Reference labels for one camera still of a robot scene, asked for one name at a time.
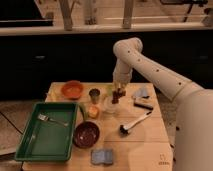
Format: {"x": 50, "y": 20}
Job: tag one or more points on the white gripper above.
{"x": 121, "y": 80}

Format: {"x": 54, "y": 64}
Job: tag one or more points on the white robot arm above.
{"x": 193, "y": 147}

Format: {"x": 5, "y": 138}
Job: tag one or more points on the metal cup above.
{"x": 94, "y": 95}

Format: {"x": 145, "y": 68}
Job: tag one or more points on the grey blue cloth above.
{"x": 141, "y": 93}

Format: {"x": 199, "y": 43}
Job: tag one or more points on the black marker pen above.
{"x": 148, "y": 107}

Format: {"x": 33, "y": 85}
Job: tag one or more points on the orange fruit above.
{"x": 93, "y": 112}

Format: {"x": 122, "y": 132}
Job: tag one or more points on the green vegetable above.
{"x": 83, "y": 111}

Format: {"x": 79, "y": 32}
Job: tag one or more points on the orange plastic bowl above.
{"x": 72, "y": 89}

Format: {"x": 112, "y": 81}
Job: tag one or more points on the dark maroon bowl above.
{"x": 86, "y": 134}

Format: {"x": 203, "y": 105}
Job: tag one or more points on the blue grey sponge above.
{"x": 102, "y": 156}

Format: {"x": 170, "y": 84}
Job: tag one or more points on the silver metal fork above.
{"x": 47, "y": 118}

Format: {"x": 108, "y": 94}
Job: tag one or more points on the green plastic tray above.
{"x": 48, "y": 141}

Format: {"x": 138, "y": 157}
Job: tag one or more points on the white handled dish brush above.
{"x": 124, "y": 129}

